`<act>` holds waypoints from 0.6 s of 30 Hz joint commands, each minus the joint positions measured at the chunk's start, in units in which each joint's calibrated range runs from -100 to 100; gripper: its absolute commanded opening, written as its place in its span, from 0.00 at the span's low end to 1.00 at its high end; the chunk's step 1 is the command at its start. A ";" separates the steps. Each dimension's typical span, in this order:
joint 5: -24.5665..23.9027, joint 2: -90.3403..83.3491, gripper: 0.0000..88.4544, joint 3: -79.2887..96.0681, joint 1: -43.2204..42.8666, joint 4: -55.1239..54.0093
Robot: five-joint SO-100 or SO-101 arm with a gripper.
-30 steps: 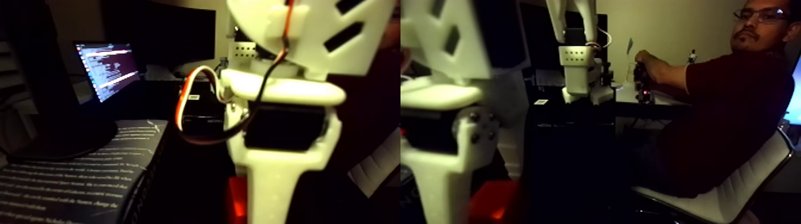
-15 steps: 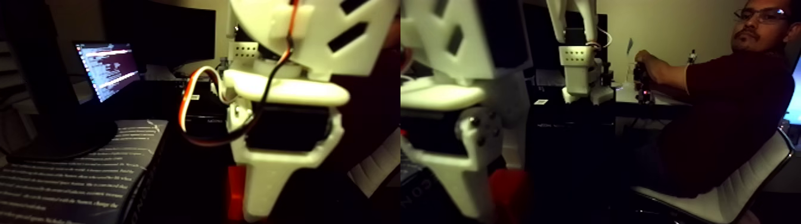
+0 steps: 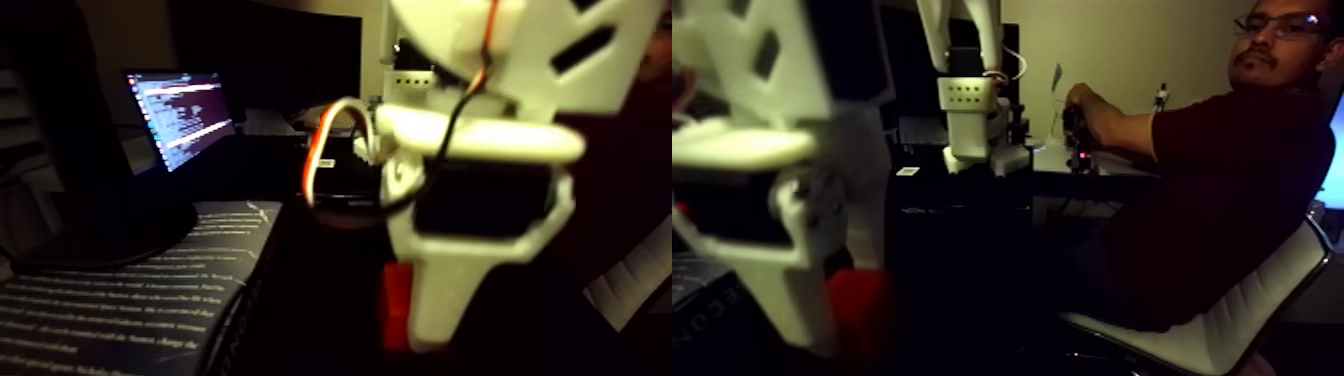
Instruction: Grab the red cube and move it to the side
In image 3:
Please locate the red cube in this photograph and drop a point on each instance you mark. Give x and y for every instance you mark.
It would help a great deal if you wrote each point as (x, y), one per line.
(394, 304)

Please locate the person's left hand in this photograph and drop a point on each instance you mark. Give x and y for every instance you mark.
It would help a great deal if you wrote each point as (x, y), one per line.
(1089, 108)

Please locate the white paper stack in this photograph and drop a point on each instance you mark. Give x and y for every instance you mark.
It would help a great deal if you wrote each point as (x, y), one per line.
(271, 122)

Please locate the black wide monitor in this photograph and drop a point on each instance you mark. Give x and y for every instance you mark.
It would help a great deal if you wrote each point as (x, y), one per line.
(273, 52)

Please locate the open laptop lit screen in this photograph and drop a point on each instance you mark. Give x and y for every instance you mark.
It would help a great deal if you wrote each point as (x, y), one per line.
(184, 110)

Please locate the black book white text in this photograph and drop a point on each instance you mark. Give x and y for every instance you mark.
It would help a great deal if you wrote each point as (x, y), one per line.
(126, 304)

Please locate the small figurine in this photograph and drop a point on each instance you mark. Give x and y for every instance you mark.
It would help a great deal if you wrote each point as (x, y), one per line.
(1161, 97)

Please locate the person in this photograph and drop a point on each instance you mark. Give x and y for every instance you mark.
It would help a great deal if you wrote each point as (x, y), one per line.
(1239, 189)

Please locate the white office chair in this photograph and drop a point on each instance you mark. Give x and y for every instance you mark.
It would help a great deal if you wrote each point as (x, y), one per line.
(1239, 331)

